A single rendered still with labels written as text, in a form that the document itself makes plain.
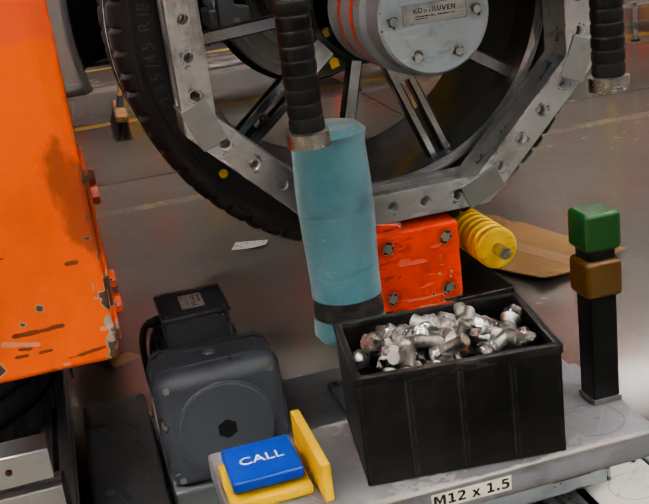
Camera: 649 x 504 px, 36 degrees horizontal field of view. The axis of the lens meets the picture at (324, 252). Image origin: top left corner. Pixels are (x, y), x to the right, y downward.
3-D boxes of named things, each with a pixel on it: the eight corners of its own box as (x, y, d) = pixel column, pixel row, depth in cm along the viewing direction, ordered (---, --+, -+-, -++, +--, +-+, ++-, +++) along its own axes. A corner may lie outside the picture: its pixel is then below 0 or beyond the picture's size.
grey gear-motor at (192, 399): (255, 428, 186) (225, 251, 174) (313, 557, 147) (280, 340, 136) (158, 452, 182) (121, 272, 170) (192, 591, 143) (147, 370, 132)
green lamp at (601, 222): (601, 236, 103) (600, 199, 102) (623, 247, 100) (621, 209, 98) (566, 244, 103) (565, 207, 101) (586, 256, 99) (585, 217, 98)
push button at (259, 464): (290, 451, 103) (287, 432, 102) (307, 486, 96) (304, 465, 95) (223, 468, 101) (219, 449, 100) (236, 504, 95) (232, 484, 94)
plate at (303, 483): (294, 454, 103) (293, 445, 103) (314, 493, 96) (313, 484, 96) (218, 473, 102) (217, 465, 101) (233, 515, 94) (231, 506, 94)
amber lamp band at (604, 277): (603, 281, 105) (602, 246, 104) (624, 294, 101) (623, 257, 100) (569, 289, 104) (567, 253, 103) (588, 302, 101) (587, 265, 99)
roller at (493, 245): (443, 214, 162) (440, 179, 160) (527, 269, 135) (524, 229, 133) (410, 221, 161) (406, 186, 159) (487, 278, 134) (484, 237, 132)
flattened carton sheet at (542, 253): (484, 215, 311) (484, 204, 310) (625, 252, 267) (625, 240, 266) (408, 242, 297) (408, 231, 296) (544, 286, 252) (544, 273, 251)
